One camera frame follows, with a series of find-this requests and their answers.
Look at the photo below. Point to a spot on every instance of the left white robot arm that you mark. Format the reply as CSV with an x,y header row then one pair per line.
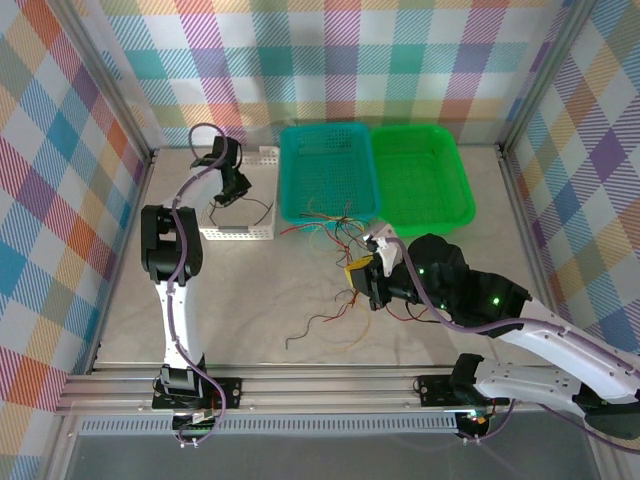
x,y
175,320

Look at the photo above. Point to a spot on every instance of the teal perforated plastic basket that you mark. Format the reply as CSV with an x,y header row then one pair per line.
x,y
325,165

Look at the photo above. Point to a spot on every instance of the green perforated plastic basket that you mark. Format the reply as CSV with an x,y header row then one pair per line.
x,y
420,175

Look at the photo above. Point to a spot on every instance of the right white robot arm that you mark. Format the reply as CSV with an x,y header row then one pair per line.
x,y
550,345

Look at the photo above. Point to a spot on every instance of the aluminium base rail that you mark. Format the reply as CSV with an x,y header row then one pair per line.
x,y
325,387

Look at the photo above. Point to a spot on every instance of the white perforated plastic basket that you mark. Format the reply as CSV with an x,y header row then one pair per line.
x,y
250,232

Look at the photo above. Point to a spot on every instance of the aluminium upright post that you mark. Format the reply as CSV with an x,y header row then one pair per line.
x,y
112,80
542,75

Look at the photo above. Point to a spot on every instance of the small controller board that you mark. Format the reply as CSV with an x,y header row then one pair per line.
x,y
200,417
475,417

